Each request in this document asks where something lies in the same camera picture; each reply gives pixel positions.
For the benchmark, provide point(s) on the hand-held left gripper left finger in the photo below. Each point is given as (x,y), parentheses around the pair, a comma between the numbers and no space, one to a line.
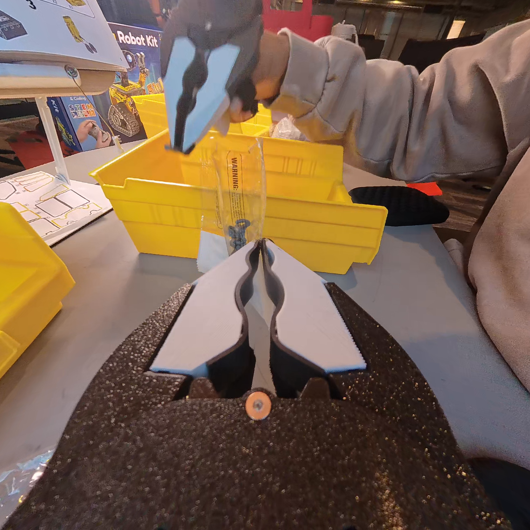
(199,331)

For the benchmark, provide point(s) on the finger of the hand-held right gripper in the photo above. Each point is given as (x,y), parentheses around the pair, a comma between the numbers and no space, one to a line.
(175,83)
(211,91)

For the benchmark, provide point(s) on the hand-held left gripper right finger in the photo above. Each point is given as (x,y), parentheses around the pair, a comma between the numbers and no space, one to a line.
(319,331)

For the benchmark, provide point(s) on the small clear bag white label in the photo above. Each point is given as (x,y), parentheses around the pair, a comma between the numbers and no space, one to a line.
(240,199)

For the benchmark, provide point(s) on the yellow bin with bricks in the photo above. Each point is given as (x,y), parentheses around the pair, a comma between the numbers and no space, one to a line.
(157,224)
(149,112)

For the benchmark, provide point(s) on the yellow storage bin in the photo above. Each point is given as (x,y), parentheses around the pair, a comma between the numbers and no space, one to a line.
(29,281)

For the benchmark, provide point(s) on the person's right forearm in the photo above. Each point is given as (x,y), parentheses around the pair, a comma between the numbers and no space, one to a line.
(397,99)

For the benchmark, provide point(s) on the grey desk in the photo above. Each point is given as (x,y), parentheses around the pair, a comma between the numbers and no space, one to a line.
(414,315)

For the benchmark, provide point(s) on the person's right hand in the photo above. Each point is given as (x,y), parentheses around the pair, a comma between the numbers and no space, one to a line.
(269,70)

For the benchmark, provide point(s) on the printed toy box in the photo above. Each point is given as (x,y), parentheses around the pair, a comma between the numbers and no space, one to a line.
(132,58)

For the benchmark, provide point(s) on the clear plastic bag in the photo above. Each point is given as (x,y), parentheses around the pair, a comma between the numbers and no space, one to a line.
(21,484)
(286,128)

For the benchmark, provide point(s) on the beige booklet stand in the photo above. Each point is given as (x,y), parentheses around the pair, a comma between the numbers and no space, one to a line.
(41,79)

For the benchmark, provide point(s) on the black wrist rest pad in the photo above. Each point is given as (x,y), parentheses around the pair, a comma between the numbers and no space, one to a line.
(397,205)

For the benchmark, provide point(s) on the white printed sheet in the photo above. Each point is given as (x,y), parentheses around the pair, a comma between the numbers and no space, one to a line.
(50,207)

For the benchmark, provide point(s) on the orange traffic cone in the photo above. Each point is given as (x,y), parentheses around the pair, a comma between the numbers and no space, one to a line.
(426,189)

